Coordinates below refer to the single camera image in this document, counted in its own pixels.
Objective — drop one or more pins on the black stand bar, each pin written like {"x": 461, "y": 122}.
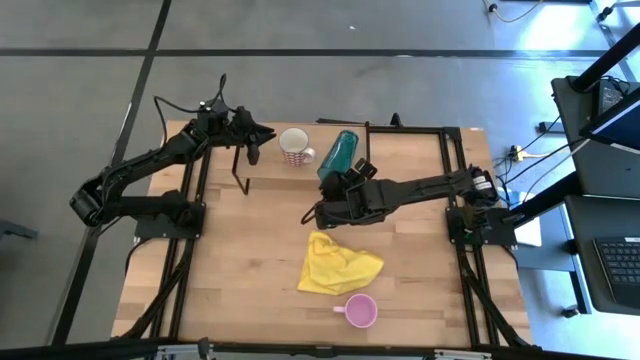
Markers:
{"x": 542, "y": 202}

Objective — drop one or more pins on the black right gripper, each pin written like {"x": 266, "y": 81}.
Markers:
{"x": 365, "y": 200}

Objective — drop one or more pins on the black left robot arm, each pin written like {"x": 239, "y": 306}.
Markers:
{"x": 150, "y": 160}

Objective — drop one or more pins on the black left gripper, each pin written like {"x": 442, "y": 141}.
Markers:
{"x": 239, "y": 127}

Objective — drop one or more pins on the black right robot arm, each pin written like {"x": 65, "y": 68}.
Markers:
{"x": 425, "y": 187}

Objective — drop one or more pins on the yellow power strip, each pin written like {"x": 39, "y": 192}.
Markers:
{"x": 517, "y": 154}

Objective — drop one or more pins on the black aluminium rig frame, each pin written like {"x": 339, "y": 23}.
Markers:
{"x": 452, "y": 134}

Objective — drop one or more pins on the yellow microfibre cloth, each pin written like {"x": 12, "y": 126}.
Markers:
{"x": 335, "y": 270}

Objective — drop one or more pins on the grey desk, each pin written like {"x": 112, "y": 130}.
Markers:
{"x": 600, "y": 170}

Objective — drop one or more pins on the red white patterned mug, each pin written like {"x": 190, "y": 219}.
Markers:
{"x": 292, "y": 140}

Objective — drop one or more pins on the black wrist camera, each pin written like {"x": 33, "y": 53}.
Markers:
{"x": 212, "y": 116}
{"x": 365, "y": 169}

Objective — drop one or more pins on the pink plastic cup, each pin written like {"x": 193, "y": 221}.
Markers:
{"x": 361, "y": 310}

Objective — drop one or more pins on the black laptop keyboard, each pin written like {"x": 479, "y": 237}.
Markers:
{"x": 622, "y": 265}

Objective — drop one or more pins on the teal translucent bottle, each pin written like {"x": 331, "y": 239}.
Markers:
{"x": 340, "y": 150}

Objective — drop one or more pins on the black monitor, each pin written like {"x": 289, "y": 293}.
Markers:
{"x": 612, "y": 117}

